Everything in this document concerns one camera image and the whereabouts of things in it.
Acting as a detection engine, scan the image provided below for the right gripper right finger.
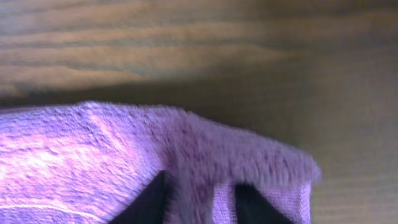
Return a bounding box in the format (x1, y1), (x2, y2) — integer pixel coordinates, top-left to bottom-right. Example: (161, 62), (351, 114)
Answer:
(234, 184), (293, 224)

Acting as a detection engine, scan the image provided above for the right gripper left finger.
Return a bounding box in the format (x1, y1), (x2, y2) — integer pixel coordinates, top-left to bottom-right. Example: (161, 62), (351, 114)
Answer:
(108, 170), (167, 224)

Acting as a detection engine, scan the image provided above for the purple microfiber cloth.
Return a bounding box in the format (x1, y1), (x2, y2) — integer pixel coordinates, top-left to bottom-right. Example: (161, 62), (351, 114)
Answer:
(1, 101), (320, 223)

